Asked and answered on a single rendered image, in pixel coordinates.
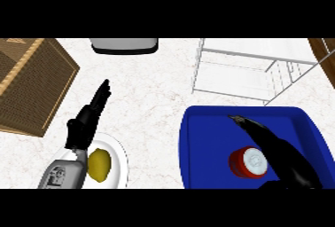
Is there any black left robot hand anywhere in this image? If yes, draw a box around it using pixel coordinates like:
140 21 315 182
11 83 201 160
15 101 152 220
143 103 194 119
64 78 112 152

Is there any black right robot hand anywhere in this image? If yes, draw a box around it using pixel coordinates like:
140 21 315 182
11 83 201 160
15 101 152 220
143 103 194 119
226 114 325 190

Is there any red can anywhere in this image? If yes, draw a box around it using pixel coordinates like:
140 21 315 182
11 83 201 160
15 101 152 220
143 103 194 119
227 145 270 179

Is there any blue tray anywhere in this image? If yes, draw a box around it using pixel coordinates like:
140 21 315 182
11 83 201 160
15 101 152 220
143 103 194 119
177 105 335 190

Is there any yellow lemon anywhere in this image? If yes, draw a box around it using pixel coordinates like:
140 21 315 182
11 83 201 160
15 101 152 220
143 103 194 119
87 147 112 184

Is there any brown wicker basket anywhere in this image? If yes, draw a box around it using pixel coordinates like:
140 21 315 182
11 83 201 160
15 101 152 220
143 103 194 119
0 37 81 138

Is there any white plate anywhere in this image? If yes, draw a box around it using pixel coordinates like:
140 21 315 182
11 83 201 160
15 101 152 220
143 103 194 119
55 131 130 190

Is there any grey appliance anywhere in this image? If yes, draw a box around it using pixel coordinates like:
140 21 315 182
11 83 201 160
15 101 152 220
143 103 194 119
89 37 160 55

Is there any brown wooden object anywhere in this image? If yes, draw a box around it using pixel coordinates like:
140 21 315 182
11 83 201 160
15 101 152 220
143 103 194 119
307 37 335 81

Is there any white wire tiered shelf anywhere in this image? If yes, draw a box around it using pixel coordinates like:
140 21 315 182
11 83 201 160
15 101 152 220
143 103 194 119
191 37 335 106

